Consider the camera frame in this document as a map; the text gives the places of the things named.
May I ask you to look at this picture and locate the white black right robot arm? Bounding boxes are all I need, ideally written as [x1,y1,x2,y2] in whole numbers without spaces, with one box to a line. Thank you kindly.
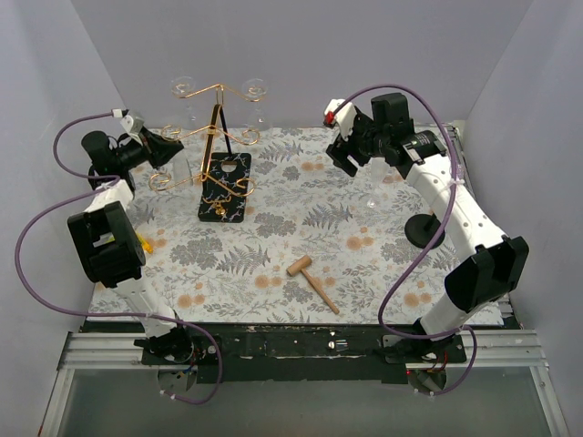
[323,93,529,362]

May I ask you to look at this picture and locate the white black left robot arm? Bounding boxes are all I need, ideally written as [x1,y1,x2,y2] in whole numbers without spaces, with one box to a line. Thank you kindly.
[67,127,194,364]

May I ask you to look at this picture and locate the black marbled rack base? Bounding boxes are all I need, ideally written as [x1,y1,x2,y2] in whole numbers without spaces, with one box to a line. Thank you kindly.
[198,152,253,223]

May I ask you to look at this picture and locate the floral patterned table mat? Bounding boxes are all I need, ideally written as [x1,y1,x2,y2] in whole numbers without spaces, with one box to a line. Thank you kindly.
[128,127,458,324]

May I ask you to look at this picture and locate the wooden toy mallet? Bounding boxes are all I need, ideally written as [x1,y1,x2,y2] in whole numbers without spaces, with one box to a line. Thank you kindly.
[286,255,340,315]

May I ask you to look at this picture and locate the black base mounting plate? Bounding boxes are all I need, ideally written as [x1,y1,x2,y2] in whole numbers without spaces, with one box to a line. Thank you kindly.
[134,324,467,384]

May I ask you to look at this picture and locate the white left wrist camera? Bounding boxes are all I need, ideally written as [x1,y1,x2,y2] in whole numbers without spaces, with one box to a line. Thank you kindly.
[120,109,144,142]

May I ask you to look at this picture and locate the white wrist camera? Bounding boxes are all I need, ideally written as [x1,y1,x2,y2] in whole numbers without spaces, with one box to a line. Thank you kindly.
[323,99,357,141]
[120,109,144,142]

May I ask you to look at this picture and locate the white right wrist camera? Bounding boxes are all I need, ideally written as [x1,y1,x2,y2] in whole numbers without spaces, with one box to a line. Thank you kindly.
[323,99,357,141]

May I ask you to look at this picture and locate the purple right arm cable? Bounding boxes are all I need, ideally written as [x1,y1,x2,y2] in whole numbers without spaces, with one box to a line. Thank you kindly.
[336,83,478,395]

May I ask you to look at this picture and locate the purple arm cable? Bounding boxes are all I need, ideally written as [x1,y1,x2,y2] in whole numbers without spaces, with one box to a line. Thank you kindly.
[14,108,225,405]
[336,83,478,395]

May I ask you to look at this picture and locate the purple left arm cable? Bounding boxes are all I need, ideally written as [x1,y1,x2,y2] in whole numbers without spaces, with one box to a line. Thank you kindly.
[14,108,225,405]

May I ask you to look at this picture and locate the aluminium frame rail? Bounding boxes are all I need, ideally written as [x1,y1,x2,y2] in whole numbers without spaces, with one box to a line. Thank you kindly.
[404,330,551,371]

